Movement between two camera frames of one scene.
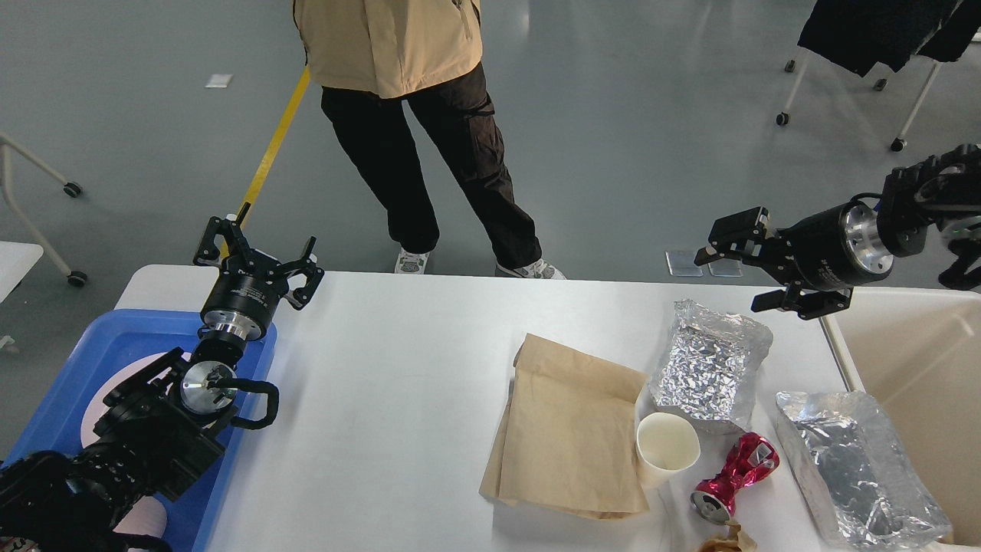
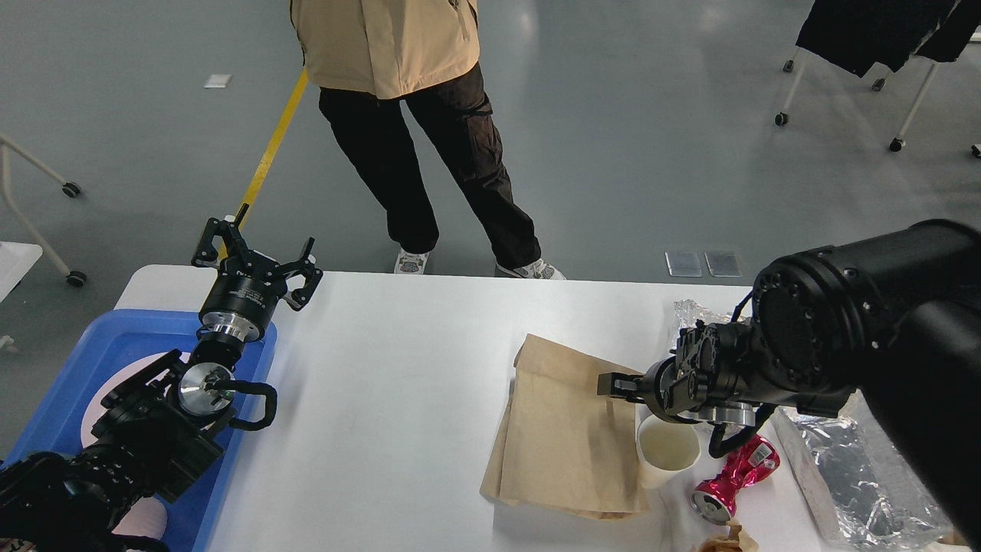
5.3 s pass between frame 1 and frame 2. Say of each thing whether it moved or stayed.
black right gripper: moved
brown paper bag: stayed
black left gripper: stayed
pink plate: stayed
